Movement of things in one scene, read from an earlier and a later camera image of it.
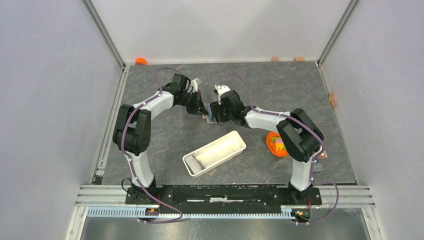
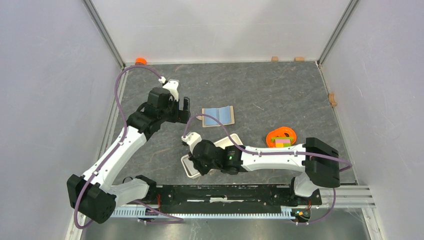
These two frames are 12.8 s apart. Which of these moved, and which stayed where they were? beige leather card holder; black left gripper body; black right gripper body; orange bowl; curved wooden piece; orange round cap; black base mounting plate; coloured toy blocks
Moved: black right gripper body; black left gripper body; beige leather card holder
Stayed: orange bowl; curved wooden piece; coloured toy blocks; black base mounting plate; orange round cap
